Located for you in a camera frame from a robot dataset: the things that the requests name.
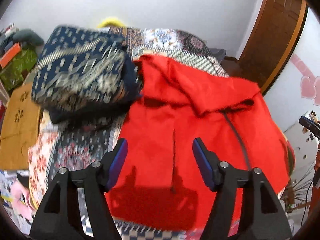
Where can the yellow curved tube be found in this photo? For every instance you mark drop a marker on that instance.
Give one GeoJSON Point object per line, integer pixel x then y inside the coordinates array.
{"type": "Point", "coordinates": [111, 22]}

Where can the dark grey-green cushion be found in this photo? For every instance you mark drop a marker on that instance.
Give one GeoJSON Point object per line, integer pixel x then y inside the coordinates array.
{"type": "Point", "coordinates": [28, 36]}

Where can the brown cardboard box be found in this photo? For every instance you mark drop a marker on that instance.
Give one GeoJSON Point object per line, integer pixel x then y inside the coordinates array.
{"type": "Point", "coordinates": [20, 129]}

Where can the patchwork patterned bedsheet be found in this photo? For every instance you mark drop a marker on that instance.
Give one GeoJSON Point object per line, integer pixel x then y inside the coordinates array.
{"type": "Point", "coordinates": [76, 143]}

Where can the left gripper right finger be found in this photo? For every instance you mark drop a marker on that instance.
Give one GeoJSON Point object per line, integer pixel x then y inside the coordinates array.
{"type": "Point", "coordinates": [262, 216]}

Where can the navy patterned folded garment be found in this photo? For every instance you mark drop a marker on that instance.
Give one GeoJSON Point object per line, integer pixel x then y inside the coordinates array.
{"type": "Point", "coordinates": [85, 72]}

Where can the pink heart wall sticker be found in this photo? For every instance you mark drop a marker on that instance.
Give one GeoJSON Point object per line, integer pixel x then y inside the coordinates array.
{"type": "Point", "coordinates": [309, 84]}

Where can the green patterned box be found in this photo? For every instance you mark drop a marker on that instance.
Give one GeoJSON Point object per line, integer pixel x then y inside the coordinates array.
{"type": "Point", "coordinates": [18, 68]}

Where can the dark grey bag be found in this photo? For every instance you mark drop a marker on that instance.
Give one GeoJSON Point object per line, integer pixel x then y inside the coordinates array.
{"type": "Point", "coordinates": [219, 54]}

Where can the brown wooden door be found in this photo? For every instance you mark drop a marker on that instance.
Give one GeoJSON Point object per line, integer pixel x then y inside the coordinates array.
{"type": "Point", "coordinates": [272, 41]}

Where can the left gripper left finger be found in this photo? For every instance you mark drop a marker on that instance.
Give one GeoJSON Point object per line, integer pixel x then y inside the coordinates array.
{"type": "Point", "coordinates": [58, 216]}

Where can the orange box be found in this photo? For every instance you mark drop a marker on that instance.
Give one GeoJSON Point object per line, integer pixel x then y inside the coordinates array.
{"type": "Point", "coordinates": [10, 54]}

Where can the person's right hand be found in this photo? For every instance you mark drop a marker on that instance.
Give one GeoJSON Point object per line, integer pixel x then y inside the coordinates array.
{"type": "Point", "coordinates": [317, 161]}

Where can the red garment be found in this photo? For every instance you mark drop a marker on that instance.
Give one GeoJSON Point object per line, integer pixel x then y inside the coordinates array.
{"type": "Point", "coordinates": [160, 184]}

